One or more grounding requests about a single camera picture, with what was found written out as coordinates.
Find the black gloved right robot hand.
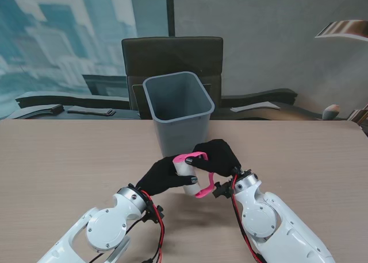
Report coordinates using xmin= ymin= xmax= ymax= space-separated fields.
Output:
xmin=185 ymin=139 xmax=242 ymax=178

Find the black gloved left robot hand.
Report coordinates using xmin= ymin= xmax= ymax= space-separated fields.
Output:
xmin=135 ymin=156 xmax=200 ymax=196

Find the white lint roll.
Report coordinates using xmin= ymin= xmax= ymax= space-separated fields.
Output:
xmin=174 ymin=159 xmax=202 ymax=196

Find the light grey sheet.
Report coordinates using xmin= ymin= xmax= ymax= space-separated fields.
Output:
xmin=229 ymin=101 xmax=281 ymax=113

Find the grey plastic waste bin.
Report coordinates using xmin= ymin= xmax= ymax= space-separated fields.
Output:
xmin=143 ymin=71 xmax=216 ymax=157

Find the black curved board stack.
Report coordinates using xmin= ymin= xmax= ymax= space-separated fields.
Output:
xmin=220 ymin=88 xmax=298 ymax=108
xmin=14 ymin=91 xmax=131 ymax=109

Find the dark grey back table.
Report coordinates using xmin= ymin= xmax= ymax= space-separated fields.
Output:
xmin=5 ymin=100 xmax=350 ymax=121

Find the dark grey sheet stack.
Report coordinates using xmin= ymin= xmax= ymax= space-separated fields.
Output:
xmin=66 ymin=107 xmax=117 ymax=116

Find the dark brown office chair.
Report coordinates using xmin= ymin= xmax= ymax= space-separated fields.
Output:
xmin=121 ymin=36 xmax=224 ymax=120

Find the grey rounded object brown top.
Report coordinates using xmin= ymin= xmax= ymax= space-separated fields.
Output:
xmin=321 ymin=104 xmax=342 ymax=121

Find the small wooden furniture piece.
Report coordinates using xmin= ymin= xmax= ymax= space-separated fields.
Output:
xmin=346 ymin=103 xmax=368 ymax=123

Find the curved wooden panel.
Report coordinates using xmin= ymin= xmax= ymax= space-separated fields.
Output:
xmin=314 ymin=20 xmax=368 ymax=42

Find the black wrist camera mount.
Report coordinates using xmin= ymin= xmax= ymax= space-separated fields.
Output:
xmin=212 ymin=181 xmax=233 ymax=199

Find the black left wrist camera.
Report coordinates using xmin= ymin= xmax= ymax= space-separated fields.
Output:
xmin=143 ymin=204 xmax=165 ymax=223

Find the red black right arm cable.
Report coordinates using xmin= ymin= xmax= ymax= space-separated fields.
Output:
xmin=229 ymin=175 xmax=268 ymax=263

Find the red black arm cable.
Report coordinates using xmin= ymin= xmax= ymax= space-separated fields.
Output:
xmin=229 ymin=175 xmax=268 ymax=263
xmin=86 ymin=191 xmax=166 ymax=263

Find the red black left arm cable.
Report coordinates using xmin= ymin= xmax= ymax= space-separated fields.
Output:
xmin=86 ymin=191 xmax=166 ymax=263

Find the black vertical window frame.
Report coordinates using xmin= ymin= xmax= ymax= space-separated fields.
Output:
xmin=166 ymin=0 xmax=175 ymax=37

